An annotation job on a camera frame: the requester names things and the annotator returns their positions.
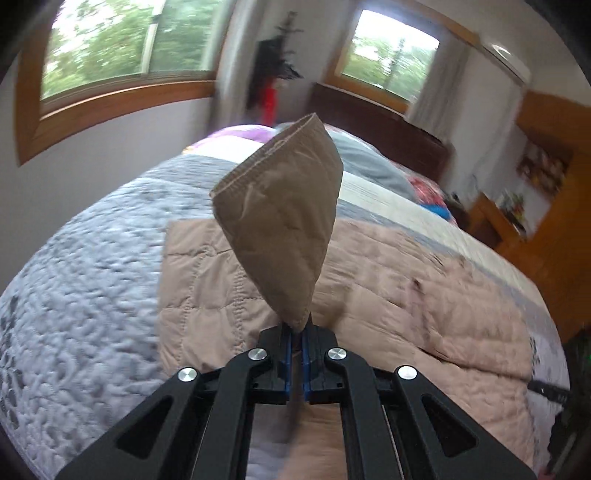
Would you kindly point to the colourful red blue cloth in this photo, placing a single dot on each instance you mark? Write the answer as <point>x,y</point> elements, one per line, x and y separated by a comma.
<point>431,198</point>

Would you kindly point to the white air conditioner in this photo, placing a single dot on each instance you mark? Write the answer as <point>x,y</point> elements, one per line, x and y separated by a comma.
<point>505,60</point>

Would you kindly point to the wooden wall cabinet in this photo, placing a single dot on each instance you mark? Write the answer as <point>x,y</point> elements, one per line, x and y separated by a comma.
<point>554,221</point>

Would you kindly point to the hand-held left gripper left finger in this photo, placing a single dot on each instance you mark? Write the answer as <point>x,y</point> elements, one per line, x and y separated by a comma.
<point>286,364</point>

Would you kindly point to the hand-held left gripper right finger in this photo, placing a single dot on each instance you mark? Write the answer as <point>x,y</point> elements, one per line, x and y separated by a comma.
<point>307,364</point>

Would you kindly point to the white pleated curtain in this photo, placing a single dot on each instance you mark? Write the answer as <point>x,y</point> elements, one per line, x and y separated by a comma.
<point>233,60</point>

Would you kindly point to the red bag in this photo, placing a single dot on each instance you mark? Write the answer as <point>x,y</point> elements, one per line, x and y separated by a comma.
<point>270,104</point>

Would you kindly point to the purple floral blanket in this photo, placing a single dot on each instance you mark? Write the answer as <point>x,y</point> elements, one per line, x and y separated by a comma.
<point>240,136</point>

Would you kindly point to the bed with grey bedspread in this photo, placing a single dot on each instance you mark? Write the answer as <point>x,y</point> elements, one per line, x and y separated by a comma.
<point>92,277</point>

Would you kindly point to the wooden nightstand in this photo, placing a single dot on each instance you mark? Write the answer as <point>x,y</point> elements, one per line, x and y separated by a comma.
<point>487,219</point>

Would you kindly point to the beige quilted jacket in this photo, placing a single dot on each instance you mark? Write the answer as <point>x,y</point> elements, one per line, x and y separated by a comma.
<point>277,207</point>

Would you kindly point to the dark wooden headboard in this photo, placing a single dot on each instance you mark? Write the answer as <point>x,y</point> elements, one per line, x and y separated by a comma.
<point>392,131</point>

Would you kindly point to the coat rack with dark clothes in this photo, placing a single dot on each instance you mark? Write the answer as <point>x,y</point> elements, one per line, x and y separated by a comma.
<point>277,55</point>

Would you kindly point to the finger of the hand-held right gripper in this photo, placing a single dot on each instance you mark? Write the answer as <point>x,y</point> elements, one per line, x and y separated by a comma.
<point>549,390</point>

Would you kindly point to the grey pillow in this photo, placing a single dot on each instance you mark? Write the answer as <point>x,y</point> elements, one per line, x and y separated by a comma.
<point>369,161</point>

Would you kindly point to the white window curtain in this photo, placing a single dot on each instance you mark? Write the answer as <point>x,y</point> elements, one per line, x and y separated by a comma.
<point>438,87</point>

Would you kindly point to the small wooden frame window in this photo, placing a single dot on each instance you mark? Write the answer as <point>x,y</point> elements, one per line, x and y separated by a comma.
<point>388,50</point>

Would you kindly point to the large wooden frame window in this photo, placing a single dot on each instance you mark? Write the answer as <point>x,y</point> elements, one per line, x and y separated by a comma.
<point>115,37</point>

